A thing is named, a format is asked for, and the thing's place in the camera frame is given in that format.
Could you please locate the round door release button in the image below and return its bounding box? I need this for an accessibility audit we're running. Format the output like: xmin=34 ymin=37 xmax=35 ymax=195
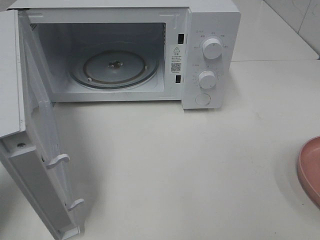
xmin=195 ymin=93 xmax=211 ymax=106

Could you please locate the white timer knob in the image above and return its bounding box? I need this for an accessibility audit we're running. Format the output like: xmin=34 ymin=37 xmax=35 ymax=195
xmin=198 ymin=70 xmax=217 ymax=89

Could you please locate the white microwave door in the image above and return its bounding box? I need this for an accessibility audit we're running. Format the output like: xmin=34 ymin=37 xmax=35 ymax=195
xmin=0 ymin=9 xmax=84 ymax=240

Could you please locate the pink round plate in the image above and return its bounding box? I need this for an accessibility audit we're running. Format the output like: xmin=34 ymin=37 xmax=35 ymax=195
xmin=296 ymin=136 xmax=320 ymax=208

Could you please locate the white warning label sticker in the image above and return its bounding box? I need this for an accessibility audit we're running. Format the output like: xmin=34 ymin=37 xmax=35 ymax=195
xmin=169 ymin=44 xmax=186 ymax=74

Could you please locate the glass microwave turntable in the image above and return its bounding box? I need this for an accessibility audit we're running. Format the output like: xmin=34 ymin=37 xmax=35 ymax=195
xmin=69 ymin=41 xmax=163 ymax=90

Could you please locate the white microwave oven body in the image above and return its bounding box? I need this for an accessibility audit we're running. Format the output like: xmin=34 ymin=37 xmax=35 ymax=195
xmin=5 ymin=0 xmax=241 ymax=109

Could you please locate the white upper power knob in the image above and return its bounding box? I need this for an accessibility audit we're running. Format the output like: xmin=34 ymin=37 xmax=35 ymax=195
xmin=202 ymin=36 xmax=223 ymax=60

